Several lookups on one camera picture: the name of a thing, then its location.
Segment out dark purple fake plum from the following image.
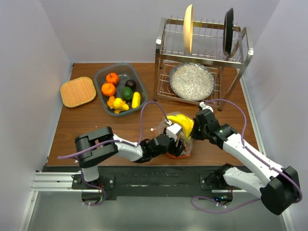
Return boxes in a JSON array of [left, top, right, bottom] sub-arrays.
[[125, 79, 136, 90]]

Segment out small orange fake pumpkin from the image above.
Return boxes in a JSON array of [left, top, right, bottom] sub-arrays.
[[106, 73, 119, 85]]

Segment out orange fake fruit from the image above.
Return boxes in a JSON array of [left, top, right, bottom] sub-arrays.
[[101, 83, 116, 97]]

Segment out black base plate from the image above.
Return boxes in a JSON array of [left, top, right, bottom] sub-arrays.
[[72, 166, 243, 202]]

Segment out yellow fake banana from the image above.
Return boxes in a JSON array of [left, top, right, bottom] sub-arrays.
[[167, 114, 193, 140]]

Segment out clear plastic container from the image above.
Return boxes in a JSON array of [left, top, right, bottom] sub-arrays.
[[94, 63, 149, 117]]

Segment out green fake lime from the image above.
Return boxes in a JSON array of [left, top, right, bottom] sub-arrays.
[[122, 87, 134, 101]]

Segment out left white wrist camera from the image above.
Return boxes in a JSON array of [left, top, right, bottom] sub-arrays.
[[166, 123, 182, 140]]

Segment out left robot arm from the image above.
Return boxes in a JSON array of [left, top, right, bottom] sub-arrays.
[[75, 124, 185, 189]]

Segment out orange fake food piece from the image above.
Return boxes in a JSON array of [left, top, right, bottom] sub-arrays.
[[107, 96, 121, 114]]

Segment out steel dish rack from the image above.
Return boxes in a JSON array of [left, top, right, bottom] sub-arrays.
[[153, 17, 254, 104]]

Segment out woven bamboo coaster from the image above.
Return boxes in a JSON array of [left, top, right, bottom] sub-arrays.
[[60, 77, 96, 108]]

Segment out yellow fake corn cob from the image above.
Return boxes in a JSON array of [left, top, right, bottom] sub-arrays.
[[131, 92, 141, 109]]

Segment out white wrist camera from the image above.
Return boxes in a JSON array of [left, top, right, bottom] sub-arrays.
[[166, 123, 182, 140], [199, 102, 214, 112]]

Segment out clear zip top bag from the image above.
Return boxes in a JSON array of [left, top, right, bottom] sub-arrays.
[[150, 112, 193, 159]]

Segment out beige wooden plate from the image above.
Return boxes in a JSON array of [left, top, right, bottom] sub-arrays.
[[183, 4, 193, 53]]

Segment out yellow fake squash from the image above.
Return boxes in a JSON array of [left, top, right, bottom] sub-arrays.
[[113, 98, 129, 111]]

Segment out aluminium rail frame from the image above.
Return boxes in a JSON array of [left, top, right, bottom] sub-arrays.
[[18, 69, 295, 231]]

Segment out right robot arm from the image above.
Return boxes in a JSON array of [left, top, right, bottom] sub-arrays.
[[191, 109, 302, 215]]

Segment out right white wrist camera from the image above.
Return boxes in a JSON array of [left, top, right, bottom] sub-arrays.
[[199, 102, 214, 112]]

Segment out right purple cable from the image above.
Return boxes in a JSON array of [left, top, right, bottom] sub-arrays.
[[191, 99, 303, 214]]

